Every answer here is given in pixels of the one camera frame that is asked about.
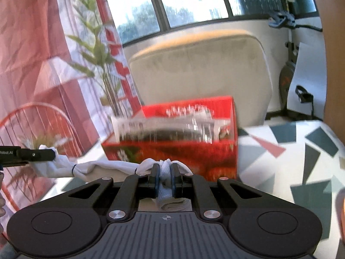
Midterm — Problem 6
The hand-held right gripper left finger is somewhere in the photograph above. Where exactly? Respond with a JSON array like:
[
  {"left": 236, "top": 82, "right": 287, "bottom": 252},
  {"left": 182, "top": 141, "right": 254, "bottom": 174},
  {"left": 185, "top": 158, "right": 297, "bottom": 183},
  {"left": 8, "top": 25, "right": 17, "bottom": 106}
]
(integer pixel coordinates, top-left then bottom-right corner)
[{"left": 63, "top": 163, "right": 161, "bottom": 223}]

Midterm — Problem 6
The red printed cardboard box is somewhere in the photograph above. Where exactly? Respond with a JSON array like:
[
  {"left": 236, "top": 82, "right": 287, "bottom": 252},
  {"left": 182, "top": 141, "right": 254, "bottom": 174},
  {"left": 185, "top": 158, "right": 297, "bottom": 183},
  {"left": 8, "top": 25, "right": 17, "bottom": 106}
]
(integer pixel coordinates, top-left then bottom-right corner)
[{"left": 101, "top": 95, "right": 239, "bottom": 182}]

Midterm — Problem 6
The red and white curtain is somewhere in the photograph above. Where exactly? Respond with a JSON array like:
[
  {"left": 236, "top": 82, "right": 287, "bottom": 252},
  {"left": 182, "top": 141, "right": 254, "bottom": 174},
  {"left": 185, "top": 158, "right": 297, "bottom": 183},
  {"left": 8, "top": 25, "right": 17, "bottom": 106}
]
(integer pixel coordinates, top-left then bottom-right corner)
[{"left": 0, "top": 0, "right": 143, "bottom": 222}]

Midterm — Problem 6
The clear printed plastic package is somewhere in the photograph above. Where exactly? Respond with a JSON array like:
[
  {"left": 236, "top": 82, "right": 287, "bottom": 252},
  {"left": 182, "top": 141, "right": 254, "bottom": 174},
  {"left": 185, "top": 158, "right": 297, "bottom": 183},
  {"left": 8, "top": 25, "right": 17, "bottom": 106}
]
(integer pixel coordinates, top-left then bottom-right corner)
[{"left": 111, "top": 112, "right": 233, "bottom": 144}]

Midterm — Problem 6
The red wire chair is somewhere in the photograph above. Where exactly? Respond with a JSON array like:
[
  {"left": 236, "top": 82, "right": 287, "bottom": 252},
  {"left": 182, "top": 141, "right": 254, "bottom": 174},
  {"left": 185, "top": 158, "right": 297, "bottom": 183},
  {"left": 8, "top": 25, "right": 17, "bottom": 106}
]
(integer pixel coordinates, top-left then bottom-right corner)
[{"left": 0, "top": 102, "right": 74, "bottom": 213}]

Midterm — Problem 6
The tall green potted plant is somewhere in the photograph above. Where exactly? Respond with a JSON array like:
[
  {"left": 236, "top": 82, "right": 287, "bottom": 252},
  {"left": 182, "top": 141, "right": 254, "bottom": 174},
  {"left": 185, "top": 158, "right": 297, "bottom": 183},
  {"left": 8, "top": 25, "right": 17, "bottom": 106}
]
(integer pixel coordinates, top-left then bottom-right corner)
[{"left": 65, "top": 0, "right": 130, "bottom": 116}]

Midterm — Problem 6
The black exercise bike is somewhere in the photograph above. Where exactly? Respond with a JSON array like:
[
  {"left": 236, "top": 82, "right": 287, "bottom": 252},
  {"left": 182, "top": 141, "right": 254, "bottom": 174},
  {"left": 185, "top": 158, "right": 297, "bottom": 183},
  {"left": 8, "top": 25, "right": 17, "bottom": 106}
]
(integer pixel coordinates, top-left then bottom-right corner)
[{"left": 268, "top": 0, "right": 324, "bottom": 120}]

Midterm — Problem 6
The white cotton gloves bundle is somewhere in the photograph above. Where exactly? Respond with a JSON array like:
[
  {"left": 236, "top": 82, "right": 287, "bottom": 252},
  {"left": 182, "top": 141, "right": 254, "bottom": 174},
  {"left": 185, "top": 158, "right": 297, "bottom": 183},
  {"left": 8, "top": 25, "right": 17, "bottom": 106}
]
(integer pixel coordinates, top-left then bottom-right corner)
[{"left": 32, "top": 145, "right": 194, "bottom": 211}]

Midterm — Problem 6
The dark framed window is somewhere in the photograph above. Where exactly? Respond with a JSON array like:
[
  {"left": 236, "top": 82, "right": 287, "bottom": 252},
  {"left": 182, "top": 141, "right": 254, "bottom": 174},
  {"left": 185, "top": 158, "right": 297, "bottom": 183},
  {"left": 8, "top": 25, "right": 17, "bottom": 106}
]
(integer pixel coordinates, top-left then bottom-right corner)
[{"left": 102, "top": 0, "right": 318, "bottom": 45}]

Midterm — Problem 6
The white board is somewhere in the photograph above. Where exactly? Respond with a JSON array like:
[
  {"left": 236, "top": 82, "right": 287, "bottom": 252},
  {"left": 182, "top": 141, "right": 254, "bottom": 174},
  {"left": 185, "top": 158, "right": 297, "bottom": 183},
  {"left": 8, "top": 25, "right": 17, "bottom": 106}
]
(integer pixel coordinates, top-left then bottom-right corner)
[{"left": 286, "top": 42, "right": 327, "bottom": 120}]

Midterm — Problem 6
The beige upholstered armchair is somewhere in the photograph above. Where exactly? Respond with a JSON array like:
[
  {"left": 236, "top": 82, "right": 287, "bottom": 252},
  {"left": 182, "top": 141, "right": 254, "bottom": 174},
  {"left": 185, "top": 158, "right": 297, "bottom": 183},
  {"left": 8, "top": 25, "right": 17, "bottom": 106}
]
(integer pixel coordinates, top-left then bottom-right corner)
[{"left": 129, "top": 30, "right": 273, "bottom": 122}]

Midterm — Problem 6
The wooden panel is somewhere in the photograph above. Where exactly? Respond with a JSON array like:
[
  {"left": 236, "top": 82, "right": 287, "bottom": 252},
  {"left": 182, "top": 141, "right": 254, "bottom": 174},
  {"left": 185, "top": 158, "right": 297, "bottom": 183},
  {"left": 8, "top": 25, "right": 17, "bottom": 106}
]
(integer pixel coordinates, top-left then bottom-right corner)
[{"left": 319, "top": 0, "right": 345, "bottom": 141}]

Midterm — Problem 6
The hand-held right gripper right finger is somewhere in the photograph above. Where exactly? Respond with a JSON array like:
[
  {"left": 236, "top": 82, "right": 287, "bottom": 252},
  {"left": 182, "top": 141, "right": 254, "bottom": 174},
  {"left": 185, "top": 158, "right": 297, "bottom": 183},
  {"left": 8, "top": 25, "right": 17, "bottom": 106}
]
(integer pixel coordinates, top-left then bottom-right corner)
[{"left": 170, "top": 163, "right": 268, "bottom": 221}]

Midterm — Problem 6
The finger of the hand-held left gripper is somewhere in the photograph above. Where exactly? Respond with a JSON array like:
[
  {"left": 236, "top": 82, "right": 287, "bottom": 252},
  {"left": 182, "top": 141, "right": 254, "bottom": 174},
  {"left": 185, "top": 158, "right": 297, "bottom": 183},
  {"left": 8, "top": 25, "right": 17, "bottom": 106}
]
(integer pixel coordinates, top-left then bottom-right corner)
[{"left": 16, "top": 148, "right": 56, "bottom": 163}]

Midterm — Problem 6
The geometric patterned tablecloth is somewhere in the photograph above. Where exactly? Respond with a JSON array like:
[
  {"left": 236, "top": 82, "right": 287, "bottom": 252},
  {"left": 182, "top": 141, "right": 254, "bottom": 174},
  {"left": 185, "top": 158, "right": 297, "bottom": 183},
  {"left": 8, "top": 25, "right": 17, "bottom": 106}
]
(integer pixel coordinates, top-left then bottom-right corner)
[{"left": 52, "top": 119, "right": 345, "bottom": 255}]

